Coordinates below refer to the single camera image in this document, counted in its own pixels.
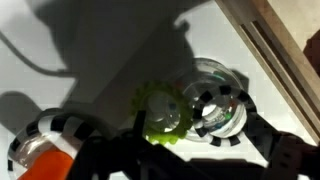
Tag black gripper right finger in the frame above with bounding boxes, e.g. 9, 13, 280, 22
242, 114, 283, 166

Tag clear black-white striped ring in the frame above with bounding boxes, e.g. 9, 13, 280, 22
181, 57, 258, 148

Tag wooden slatted tray box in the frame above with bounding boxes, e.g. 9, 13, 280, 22
215, 0, 320, 141

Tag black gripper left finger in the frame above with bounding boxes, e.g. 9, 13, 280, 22
132, 110, 146, 139

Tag orange stacking post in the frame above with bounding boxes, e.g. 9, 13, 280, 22
18, 150, 73, 180

